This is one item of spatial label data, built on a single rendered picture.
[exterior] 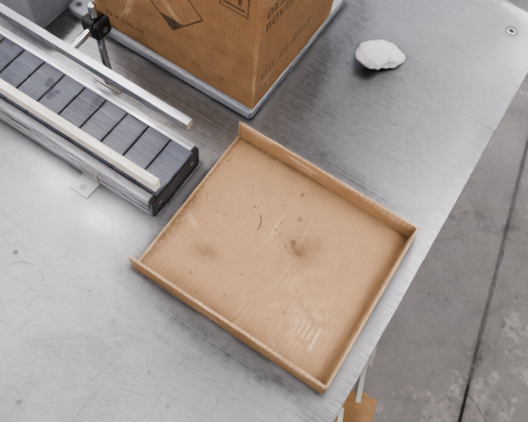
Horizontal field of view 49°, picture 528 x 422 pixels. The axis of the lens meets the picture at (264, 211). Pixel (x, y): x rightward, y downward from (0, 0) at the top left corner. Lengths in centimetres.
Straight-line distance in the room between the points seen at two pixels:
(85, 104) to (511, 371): 136
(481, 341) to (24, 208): 131
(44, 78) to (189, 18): 24
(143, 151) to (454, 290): 119
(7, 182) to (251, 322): 40
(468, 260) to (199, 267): 118
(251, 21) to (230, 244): 30
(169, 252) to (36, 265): 18
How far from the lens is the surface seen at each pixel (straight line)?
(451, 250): 184
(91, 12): 84
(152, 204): 79
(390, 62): 100
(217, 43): 83
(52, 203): 87
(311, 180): 86
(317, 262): 81
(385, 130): 94
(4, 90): 88
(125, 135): 84
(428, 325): 174
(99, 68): 81
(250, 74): 83
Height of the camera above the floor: 159
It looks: 65 degrees down
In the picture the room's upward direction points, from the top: 11 degrees clockwise
